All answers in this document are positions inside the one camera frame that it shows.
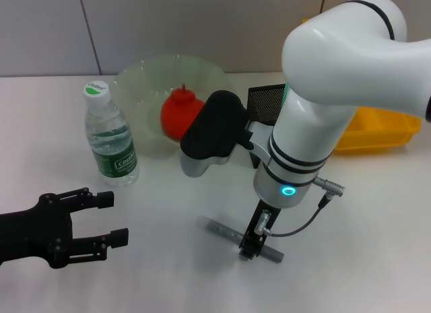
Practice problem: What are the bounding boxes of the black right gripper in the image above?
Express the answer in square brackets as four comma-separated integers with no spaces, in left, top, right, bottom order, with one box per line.
[238,198,281,261]

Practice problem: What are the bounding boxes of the right gripper cable with plug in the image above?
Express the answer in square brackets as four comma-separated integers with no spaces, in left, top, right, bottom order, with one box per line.
[254,176,347,238]

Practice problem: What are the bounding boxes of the grey glitter pen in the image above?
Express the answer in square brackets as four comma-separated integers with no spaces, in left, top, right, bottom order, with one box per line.
[201,216,285,263]

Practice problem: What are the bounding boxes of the right wrist camera housing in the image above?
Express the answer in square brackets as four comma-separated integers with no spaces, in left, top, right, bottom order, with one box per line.
[179,90,255,178]

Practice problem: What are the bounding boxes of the translucent green fruit bowl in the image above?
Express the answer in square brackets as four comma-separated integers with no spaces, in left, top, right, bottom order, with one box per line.
[113,54,237,159]

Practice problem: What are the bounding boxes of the orange toy fruit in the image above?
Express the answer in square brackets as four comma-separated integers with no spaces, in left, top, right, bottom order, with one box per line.
[160,83,207,143]

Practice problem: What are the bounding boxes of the clear bottle with green label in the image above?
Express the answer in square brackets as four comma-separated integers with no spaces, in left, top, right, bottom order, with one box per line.
[82,78,141,188]

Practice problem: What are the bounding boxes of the black mesh pen holder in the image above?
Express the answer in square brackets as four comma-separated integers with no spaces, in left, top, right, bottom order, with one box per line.
[246,83,288,170]

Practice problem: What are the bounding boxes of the yellow plastic bin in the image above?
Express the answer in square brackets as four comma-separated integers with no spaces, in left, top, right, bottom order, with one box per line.
[301,17,422,156]

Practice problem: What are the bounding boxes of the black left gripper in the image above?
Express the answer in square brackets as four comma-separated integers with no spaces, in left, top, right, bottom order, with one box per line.
[0,187,130,270]

